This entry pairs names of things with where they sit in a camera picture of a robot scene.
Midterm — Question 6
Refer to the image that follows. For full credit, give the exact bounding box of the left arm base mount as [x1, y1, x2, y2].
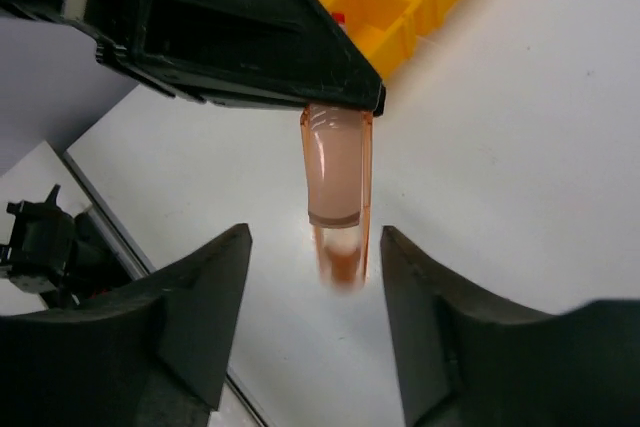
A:
[1, 143, 149, 308]

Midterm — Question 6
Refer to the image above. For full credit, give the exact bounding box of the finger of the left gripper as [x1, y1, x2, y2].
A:
[96, 0, 386, 115]

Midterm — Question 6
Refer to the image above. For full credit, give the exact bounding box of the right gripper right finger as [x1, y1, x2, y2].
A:
[380, 226, 639, 426]

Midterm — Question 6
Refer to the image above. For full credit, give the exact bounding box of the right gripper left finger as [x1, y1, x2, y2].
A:
[1, 223, 252, 426]

